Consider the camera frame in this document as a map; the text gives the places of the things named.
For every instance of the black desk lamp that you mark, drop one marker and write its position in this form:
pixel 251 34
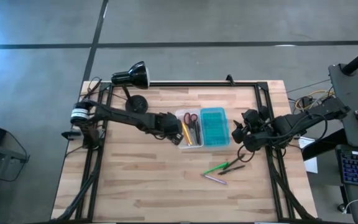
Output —
pixel 137 104

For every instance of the purple pen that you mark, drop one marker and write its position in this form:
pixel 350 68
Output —
pixel 214 179

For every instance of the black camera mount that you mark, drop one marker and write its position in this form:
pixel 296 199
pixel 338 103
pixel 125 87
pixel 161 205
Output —
pixel 71 134

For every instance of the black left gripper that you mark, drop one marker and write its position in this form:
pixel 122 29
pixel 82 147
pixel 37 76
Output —
pixel 168 123

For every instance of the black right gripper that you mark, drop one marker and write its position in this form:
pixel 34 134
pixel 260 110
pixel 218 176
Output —
pixel 255 127

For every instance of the clear plastic supply box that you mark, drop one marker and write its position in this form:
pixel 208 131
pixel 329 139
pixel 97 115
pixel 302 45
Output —
pixel 180 112

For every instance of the black pencil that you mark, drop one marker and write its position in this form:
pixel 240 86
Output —
pixel 198 133

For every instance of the black side cart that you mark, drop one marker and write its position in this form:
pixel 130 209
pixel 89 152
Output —
pixel 8 155

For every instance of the black pen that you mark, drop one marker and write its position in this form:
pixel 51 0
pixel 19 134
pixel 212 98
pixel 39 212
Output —
pixel 233 162
pixel 232 170

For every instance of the black equipment cart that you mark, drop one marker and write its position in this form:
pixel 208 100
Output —
pixel 350 90

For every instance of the white paper sheet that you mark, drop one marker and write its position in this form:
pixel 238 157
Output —
pixel 310 161

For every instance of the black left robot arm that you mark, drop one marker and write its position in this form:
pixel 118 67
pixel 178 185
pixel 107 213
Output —
pixel 120 115

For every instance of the green pen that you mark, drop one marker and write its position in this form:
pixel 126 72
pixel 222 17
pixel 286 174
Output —
pixel 216 168

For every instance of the blue plastic box lid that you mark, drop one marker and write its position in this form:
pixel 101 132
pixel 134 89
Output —
pixel 214 127

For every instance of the yellow pencil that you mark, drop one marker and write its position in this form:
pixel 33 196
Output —
pixel 186 133

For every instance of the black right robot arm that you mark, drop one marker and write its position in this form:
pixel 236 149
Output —
pixel 306 116

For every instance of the black aluminium table frame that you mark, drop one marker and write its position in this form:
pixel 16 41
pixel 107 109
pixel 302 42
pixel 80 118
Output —
pixel 182 84

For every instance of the black clamp bracket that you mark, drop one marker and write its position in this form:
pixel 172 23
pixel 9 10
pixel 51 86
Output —
pixel 229 79

